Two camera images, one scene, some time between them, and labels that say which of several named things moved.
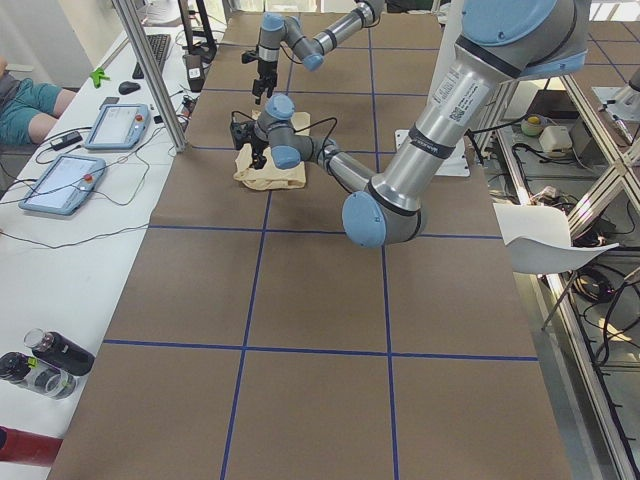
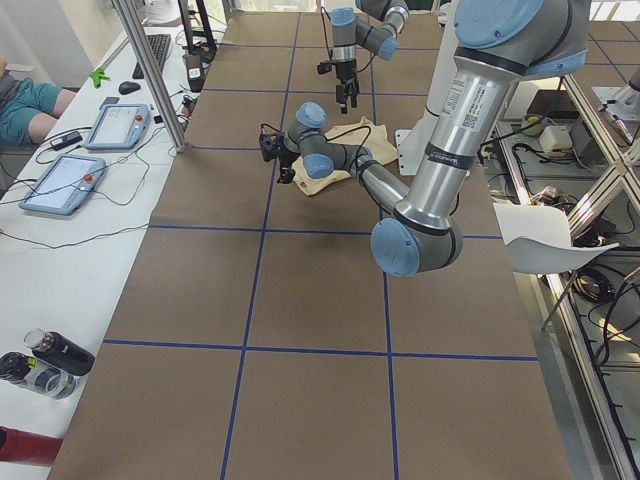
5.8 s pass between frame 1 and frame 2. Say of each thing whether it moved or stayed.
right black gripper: moved
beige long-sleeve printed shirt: moved
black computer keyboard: stayed
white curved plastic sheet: stayed
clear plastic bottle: stayed
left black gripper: moved
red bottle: stayed
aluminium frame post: stayed
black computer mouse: stayed
